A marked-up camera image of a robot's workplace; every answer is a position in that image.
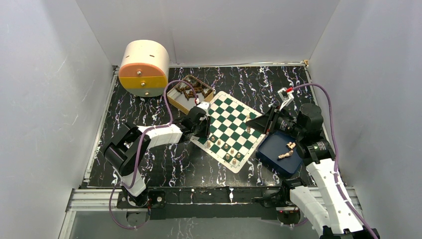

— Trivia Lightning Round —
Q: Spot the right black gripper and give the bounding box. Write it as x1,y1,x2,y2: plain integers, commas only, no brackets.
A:
245,104,305,139

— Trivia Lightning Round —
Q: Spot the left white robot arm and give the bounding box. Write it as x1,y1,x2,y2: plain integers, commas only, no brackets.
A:
100,102,211,207

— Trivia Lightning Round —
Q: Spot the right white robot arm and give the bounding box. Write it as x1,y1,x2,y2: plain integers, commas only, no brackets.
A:
246,103,380,239

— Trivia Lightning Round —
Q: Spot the green white chess board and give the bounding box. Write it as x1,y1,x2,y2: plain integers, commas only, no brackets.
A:
191,92,264,173

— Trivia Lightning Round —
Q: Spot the pile of dark chess pieces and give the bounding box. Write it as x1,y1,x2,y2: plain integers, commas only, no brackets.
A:
175,81,213,100

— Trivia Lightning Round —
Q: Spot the pile of light chess pieces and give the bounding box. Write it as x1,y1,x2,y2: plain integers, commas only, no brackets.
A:
277,141,297,161

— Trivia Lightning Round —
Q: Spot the tan square tin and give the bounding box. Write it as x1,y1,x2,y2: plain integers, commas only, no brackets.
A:
167,75,215,115

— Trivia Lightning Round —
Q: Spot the dark blue tray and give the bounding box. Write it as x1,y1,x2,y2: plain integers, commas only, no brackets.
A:
255,131,302,178

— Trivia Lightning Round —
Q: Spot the cream round drawer box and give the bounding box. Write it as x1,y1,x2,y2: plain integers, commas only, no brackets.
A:
118,40,170,98

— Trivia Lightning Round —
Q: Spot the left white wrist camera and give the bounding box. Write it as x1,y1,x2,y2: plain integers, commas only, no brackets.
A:
197,101,211,114

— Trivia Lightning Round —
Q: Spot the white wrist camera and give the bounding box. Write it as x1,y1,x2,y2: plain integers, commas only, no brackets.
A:
277,87,294,110
197,101,211,114

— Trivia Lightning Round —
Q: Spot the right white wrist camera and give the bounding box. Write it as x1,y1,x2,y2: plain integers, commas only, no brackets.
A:
277,87,294,110

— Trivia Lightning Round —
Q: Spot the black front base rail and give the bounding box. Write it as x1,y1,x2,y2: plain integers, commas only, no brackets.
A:
116,186,293,220

